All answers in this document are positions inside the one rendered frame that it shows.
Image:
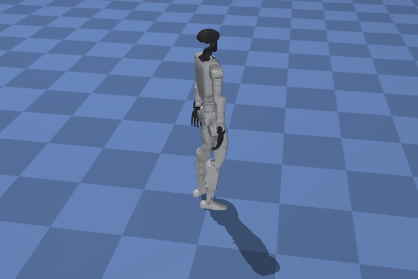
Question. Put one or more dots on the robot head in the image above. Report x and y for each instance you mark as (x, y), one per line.
(208, 36)

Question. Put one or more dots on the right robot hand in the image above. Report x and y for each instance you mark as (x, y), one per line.
(220, 137)

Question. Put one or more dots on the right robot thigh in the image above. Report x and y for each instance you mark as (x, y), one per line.
(220, 153)

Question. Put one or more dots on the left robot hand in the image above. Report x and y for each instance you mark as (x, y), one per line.
(194, 114)

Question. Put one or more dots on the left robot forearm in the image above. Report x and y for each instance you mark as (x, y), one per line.
(198, 100)

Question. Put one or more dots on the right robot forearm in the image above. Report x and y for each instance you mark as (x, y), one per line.
(220, 113)

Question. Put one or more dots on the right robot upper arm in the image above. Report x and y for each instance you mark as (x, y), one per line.
(216, 75)

